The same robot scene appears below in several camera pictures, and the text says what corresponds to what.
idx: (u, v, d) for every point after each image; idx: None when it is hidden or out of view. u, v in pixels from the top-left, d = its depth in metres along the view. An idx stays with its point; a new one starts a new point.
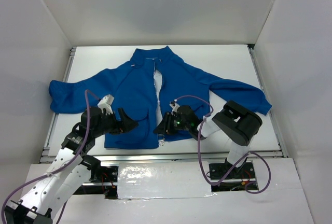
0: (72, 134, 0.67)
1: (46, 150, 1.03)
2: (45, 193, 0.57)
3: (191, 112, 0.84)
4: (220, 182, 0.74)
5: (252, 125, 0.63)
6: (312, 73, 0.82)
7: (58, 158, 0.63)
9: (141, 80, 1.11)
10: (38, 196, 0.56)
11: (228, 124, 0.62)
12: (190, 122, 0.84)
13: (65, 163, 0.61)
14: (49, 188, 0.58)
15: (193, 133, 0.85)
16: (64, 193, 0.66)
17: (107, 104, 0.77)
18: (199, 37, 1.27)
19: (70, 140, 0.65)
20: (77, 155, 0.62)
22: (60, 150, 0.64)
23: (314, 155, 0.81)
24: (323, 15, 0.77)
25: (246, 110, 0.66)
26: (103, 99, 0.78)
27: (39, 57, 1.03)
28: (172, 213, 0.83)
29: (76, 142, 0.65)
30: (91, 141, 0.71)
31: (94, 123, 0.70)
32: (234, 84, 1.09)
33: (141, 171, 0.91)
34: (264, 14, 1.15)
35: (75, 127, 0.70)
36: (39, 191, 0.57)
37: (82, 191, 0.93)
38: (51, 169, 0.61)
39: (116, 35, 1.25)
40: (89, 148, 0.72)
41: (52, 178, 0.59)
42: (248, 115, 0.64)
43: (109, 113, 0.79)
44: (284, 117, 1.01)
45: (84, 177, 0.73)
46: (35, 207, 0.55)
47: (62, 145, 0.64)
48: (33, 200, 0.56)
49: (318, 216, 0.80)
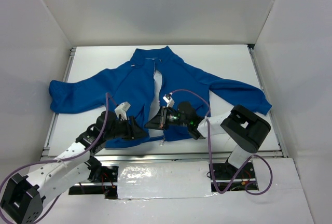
0: (86, 132, 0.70)
1: (46, 150, 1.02)
2: (50, 176, 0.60)
3: (193, 111, 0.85)
4: (227, 187, 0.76)
5: (261, 130, 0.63)
6: (312, 73, 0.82)
7: (69, 149, 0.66)
9: (140, 79, 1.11)
10: (43, 176, 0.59)
11: (238, 132, 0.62)
12: (189, 120, 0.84)
13: (75, 154, 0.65)
14: (54, 172, 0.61)
15: (192, 131, 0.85)
16: (61, 186, 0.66)
17: (122, 110, 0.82)
18: (199, 37, 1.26)
19: (84, 137, 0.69)
20: (87, 151, 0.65)
22: (74, 143, 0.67)
23: (314, 155, 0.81)
24: (323, 15, 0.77)
25: (255, 115, 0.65)
26: (120, 104, 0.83)
27: (39, 57, 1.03)
28: (172, 213, 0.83)
29: (88, 142, 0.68)
30: (101, 143, 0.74)
31: (107, 128, 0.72)
32: (234, 84, 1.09)
33: (141, 171, 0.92)
34: (264, 14, 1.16)
35: (91, 126, 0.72)
36: (44, 172, 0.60)
37: (81, 191, 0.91)
38: (60, 156, 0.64)
39: (115, 35, 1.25)
40: (98, 149, 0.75)
41: (60, 165, 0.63)
42: (258, 122, 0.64)
43: (124, 118, 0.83)
44: (285, 118, 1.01)
45: (81, 175, 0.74)
46: (37, 184, 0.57)
47: (76, 139, 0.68)
48: (37, 180, 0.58)
49: (318, 216, 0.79)
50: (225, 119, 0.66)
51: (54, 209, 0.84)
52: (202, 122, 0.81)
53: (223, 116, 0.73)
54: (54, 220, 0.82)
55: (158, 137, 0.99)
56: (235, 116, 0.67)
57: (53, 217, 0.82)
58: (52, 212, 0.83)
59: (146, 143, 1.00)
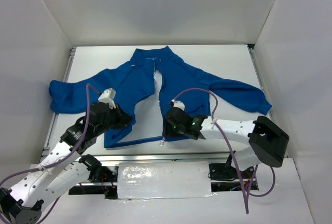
0: (73, 127, 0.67)
1: (46, 150, 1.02)
2: (34, 187, 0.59)
3: (177, 113, 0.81)
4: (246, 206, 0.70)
5: (282, 144, 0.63)
6: (312, 73, 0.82)
7: (54, 152, 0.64)
9: (141, 80, 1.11)
10: (27, 189, 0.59)
11: (268, 150, 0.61)
12: (180, 123, 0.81)
13: (60, 158, 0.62)
14: (38, 182, 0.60)
15: (189, 133, 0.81)
16: (59, 188, 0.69)
17: (109, 98, 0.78)
18: (199, 37, 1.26)
19: (70, 134, 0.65)
20: (73, 152, 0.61)
22: (59, 143, 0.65)
23: (315, 155, 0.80)
24: (324, 15, 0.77)
25: (277, 129, 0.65)
26: (104, 93, 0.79)
27: (39, 57, 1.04)
28: (171, 213, 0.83)
29: (75, 138, 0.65)
30: (91, 138, 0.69)
31: (95, 121, 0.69)
32: (234, 84, 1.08)
33: (141, 171, 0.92)
34: (264, 14, 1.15)
35: (79, 120, 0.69)
36: (28, 184, 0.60)
37: (81, 191, 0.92)
38: (44, 162, 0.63)
39: (115, 35, 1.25)
40: (88, 145, 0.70)
41: (44, 173, 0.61)
42: (281, 136, 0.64)
43: (111, 107, 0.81)
44: (285, 118, 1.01)
45: (81, 177, 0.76)
46: (21, 199, 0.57)
47: (61, 138, 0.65)
48: (21, 192, 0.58)
49: (318, 216, 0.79)
50: (252, 136, 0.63)
51: (54, 210, 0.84)
52: (206, 124, 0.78)
53: (244, 127, 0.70)
54: (53, 220, 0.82)
55: (158, 138, 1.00)
56: (257, 128, 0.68)
57: (53, 218, 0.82)
58: (52, 212, 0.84)
59: (146, 143, 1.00)
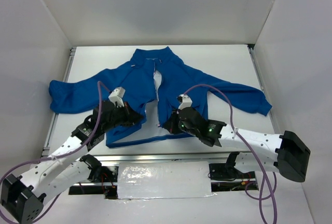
0: (83, 125, 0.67)
1: (46, 150, 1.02)
2: (44, 175, 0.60)
3: (195, 116, 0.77)
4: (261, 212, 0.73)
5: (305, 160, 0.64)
6: (312, 73, 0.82)
7: (65, 145, 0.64)
9: (141, 80, 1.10)
10: (37, 177, 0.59)
11: (295, 168, 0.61)
12: (196, 127, 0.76)
13: (71, 151, 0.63)
14: (49, 170, 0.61)
15: (206, 139, 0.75)
16: (61, 184, 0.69)
17: (118, 96, 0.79)
18: (199, 37, 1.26)
19: (81, 130, 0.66)
20: (84, 145, 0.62)
22: (70, 137, 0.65)
23: (314, 155, 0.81)
24: (324, 15, 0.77)
25: (303, 145, 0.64)
26: (114, 92, 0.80)
27: (39, 56, 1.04)
28: (171, 214, 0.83)
29: (86, 134, 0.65)
30: (99, 136, 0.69)
31: (105, 119, 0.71)
32: (233, 87, 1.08)
33: (141, 171, 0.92)
34: (264, 14, 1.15)
35: (87, 118, 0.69)
36: (39, 172, 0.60)
37: (81, 191, 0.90)
38: (56, 153, 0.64)
39: (116, 34, 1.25)
40: (97, 142, 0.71)
41: (55, 163, 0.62)
42: (305, 152, 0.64)
43: (120, 105, 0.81)
44: (285, 118, 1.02)
45: (81, 174, 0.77)
46: (31, 186, 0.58)
47: (72, 134, 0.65)
48: (31, 180, 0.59)
49: (318, 216, 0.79)
50: (280, 153, 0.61)
51: (55, 210, 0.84)
52: (225, 131, 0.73)
53: (269, 141, 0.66)
54: (54, 221, 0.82)
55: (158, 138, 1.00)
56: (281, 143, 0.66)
57: (53, 218, 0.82)
58: (52, 213, 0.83)
59: (146, 145, 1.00)
